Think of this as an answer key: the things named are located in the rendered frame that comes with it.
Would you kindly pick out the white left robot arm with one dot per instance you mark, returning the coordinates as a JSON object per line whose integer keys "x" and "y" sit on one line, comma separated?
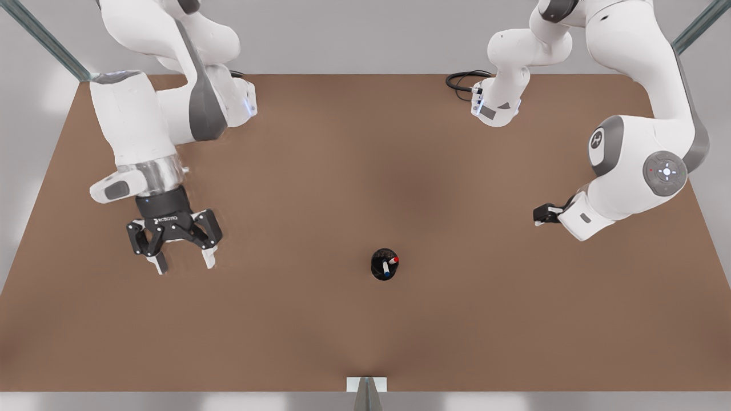
{"x": 639, "y": 148}

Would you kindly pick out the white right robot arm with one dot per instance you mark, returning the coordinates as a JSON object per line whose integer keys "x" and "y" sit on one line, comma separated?
{"x": 134, "y": 123}

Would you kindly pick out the white pen red cap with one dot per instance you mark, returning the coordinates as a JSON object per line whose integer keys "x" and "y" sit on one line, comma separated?
{"x": 390, "y": 263}

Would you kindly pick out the black pen holder cup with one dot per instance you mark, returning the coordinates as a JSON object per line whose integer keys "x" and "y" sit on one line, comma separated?
{"x": 378, "y": 267}

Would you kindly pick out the silver frame post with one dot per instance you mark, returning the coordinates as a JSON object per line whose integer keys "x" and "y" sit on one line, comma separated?
{"x": 698, "y": 25}
{"x": 45, "y": 40}
{"x": 366, "y": 397}

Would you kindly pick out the pale post foot plate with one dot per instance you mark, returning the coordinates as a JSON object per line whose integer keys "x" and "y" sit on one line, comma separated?
{"x": 351, "y": 384}

